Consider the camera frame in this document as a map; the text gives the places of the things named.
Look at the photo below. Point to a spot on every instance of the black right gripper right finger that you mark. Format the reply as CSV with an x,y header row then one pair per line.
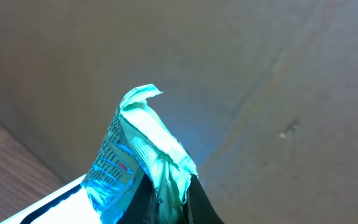
x,y
198,208

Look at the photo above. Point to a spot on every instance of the white black barcode scanner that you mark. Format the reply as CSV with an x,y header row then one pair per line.
x,y
68,204

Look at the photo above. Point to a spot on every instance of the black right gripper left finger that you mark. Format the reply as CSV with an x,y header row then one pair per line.
x,y
142,208

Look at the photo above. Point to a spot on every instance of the teal tissue pack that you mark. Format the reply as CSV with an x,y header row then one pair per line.
x,y
137,144

